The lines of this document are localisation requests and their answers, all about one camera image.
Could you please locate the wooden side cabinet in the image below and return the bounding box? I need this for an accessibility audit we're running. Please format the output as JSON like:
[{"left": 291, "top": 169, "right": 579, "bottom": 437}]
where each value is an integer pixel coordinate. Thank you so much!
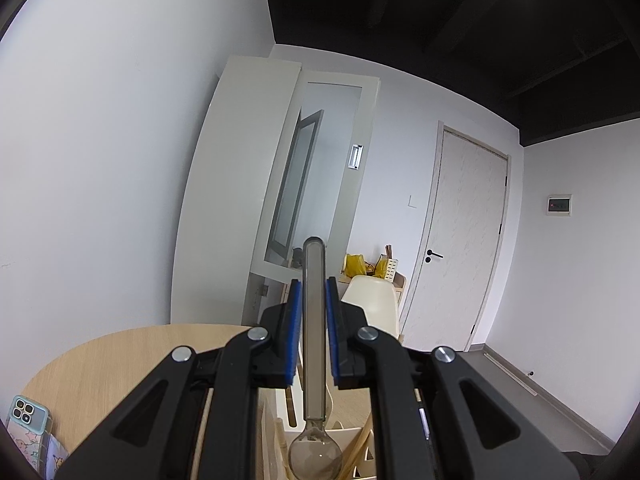
[{"left": 339, "top": 272, "right": 407, "bottom": 311}]

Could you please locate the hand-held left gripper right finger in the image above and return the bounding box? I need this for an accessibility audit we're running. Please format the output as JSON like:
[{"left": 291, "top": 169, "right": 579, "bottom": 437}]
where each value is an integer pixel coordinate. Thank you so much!
[{"left": 325, "top": 276, "right": 583, "bottom": 480}]

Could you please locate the tissue pack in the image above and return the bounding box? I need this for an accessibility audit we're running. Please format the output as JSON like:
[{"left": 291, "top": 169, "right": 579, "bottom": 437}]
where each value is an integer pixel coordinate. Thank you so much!
[{"left": 45, "top": 435, "right": 71, "bottom": 480}]

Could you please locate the grey framed glass door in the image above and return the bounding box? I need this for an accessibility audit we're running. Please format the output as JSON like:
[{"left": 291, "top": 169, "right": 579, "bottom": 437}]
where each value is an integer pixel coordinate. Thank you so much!
[{"left": 263, "top": 109, "right": 325, "bottom": 263}]

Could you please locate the cream slotted utensil holder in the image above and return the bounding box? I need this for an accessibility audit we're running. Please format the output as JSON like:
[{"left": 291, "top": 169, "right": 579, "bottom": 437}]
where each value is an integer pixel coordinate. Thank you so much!
[{"left": 255, "top": 360, "right": 378, "bottom": 480}]

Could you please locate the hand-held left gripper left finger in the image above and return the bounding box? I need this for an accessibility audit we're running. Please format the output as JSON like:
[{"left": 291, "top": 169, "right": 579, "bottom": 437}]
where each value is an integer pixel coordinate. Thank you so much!
[{"left": 52, "top": 277, "right": 304, "bottom": 480}]

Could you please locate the grey translucent spoon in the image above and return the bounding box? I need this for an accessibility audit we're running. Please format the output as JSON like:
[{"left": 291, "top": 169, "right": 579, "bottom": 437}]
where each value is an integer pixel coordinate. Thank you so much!
[{"left": 287, "top": 236, "right": 343, "bottom": 480}]

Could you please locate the white door frame panel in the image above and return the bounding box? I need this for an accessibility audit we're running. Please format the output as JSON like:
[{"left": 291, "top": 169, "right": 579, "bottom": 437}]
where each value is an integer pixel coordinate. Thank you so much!
[{"left": 170, "top": 55, "right": 382, "bottom": 328}]

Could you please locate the cream plastic chair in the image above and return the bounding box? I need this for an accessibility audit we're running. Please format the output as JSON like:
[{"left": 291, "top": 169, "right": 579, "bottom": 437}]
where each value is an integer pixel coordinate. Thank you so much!
[{"left": 341, "top": 276, "right": 401, "bottom": 343}]

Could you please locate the white door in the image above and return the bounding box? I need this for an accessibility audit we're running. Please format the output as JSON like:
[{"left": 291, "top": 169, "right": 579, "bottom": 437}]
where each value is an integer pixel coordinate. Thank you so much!
[{"left": 400, "top": 120, "right": 512, "bottom": 353}]

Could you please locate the phone in patterned case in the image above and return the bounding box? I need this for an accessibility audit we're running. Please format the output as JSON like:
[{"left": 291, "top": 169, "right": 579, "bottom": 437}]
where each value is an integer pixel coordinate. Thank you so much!
[{"left": 8, "top": 395, "right": 52, "bottom": 468}]

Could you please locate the wall control panel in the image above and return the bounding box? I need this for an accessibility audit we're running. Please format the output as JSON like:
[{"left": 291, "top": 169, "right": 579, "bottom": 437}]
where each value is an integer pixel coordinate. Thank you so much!
[{"left": 545, "top": 194, "right": 572, "bottom": 217}]

